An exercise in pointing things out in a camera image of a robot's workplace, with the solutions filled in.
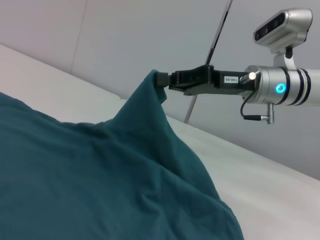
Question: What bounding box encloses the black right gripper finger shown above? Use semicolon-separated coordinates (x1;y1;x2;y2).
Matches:
155;71;173;88

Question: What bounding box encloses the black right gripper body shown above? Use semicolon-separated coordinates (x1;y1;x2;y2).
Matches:
168;64;257;97

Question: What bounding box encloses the teal blue shirt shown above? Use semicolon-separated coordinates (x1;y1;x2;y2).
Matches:
0;69;245;240

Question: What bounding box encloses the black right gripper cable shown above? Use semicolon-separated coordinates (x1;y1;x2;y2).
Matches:
241;92;270;122

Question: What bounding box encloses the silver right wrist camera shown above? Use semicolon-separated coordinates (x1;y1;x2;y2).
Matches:
254;8;313;70

